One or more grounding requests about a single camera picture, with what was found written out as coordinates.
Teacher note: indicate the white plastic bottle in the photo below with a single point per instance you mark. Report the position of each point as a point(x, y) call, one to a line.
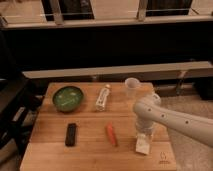
point(102, 98)

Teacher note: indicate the clear plastic cup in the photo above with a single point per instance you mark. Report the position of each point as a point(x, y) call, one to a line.
point(132, 87)

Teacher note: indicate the black remote control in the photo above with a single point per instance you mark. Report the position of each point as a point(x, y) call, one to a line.
point(70, 134)

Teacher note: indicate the orange carrot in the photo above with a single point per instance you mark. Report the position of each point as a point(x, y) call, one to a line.
point(111, 134)

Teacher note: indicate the long grey bench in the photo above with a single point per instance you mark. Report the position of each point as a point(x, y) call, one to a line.
point(147, 71)

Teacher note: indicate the green bowl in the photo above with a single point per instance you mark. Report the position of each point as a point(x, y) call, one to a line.
point(68, 98)

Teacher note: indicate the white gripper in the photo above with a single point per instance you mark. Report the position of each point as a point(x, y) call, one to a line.
point(144, 128)

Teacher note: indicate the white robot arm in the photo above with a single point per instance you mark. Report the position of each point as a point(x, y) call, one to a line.
point(148, 110)

